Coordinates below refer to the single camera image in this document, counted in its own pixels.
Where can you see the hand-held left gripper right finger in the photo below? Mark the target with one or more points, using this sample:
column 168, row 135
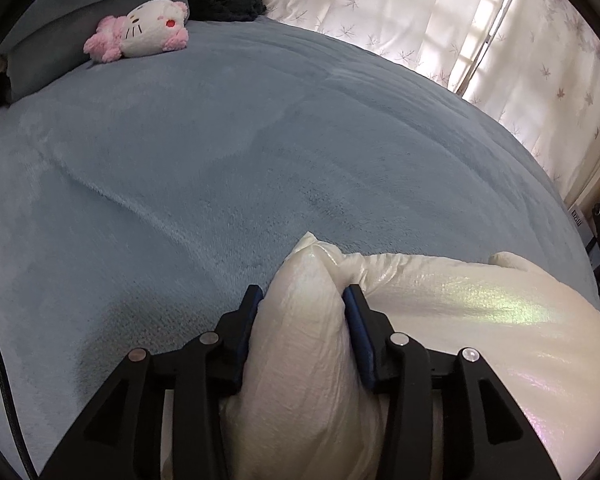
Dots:
column 360, row 330

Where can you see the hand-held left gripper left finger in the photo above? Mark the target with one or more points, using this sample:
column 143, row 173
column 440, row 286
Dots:
column 250, row 325

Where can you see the white shiny pillow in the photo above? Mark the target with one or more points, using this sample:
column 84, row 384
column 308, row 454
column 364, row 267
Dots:
column 480, row 310

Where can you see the blue-grey fleece bed blanket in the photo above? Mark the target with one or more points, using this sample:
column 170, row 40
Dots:
column 230, row 135

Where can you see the white printed carton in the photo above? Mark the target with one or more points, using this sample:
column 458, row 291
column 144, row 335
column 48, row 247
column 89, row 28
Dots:
column 577, row 219

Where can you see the pink and white cat plush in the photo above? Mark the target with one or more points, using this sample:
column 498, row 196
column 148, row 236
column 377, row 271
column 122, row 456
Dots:
column 140, row 32

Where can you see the white floral sheer curtain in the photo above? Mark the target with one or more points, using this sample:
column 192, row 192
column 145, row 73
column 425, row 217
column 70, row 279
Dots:
column 555, row 75
column 380, row 5

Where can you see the blue-grey pillow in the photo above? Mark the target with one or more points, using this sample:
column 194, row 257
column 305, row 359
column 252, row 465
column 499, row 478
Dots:
column 55, row 35

